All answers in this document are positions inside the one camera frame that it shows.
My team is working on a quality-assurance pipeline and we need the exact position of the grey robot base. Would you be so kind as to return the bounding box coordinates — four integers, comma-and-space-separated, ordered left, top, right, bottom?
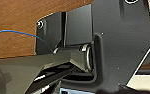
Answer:
34, 0, 150, 94

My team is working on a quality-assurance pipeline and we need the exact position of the blue cable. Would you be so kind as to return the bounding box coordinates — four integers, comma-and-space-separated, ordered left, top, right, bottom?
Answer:
0, 30, 56, 53

